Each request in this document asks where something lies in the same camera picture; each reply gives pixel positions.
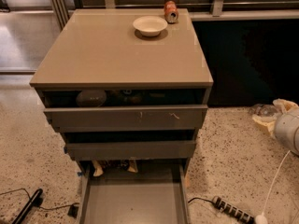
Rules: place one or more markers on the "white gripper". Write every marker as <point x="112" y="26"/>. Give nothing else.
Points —
<point x="288" y="131"/>

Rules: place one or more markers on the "clear plastic water bottle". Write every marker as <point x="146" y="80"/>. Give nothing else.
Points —
<point x="263" y="110"/>

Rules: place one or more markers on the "grey top drawer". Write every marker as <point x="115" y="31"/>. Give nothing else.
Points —
<point x="126" y="118"/>

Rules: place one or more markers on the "grey middle drawer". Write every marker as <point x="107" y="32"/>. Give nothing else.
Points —
<point x="130" y="150"/>

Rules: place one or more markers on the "grey three-drawer cabinet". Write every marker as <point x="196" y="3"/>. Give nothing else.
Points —
<point x="99" y="49"/>

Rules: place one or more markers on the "snack bag in bottom drawer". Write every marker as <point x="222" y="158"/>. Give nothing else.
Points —
<point x="126" y="165"/>

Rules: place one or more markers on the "dark items in top drawer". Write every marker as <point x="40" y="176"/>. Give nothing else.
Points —
<point x="135" y="97"/>

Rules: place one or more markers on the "grey open bottom drawer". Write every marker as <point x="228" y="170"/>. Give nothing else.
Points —
<point x="155" y="194"/>

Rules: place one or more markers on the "brown round object in drawer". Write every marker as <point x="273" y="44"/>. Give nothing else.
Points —
<point x="91" y="98"/>

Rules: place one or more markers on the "black power strip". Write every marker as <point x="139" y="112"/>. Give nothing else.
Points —
<point x="232" y="211"/>

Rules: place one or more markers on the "orange soda can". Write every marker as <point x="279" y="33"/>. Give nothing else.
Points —
<point x="170" y="12"/>

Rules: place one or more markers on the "white paper bowl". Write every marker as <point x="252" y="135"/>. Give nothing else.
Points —
<point x="150" y="26"/>

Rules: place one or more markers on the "black power adapter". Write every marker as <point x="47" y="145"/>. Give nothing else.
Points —
<point x="73" y="210"/>

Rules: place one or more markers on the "black bar on floor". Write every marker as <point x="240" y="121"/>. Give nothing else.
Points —
<point x="34" y="201"/>

